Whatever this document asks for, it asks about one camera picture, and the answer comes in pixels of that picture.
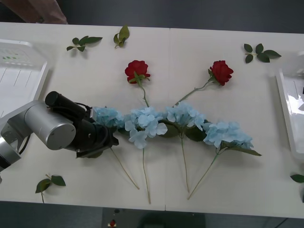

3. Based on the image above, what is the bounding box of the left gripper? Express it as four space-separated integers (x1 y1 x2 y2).
76 127 119 159

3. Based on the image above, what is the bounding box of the pale blue flower with stem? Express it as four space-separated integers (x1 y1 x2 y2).
187 121 262 200
123 106 168 204
159 101 207 193
87 106 140 190

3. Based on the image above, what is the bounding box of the red rose with short stem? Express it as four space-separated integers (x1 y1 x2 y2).
124 60 152 107

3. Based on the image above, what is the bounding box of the red rose with long stem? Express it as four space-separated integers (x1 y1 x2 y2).
174 60 234 106

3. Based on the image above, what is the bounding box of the green twig with two leaves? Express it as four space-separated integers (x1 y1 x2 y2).
35 174 67 204

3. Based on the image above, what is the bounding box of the green twig with several leaves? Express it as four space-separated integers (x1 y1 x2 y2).
244 43 282 64
66 35 103 52

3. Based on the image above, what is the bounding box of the shallow white box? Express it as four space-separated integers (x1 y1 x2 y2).
275 51 304 160
0 39 50 119

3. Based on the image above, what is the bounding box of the light green leaf twig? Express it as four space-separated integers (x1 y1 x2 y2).
113 24 130 49

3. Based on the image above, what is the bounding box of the person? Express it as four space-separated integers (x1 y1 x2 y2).
7 0 68 24

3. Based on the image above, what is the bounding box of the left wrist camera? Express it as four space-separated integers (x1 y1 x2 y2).
89 106 100 122

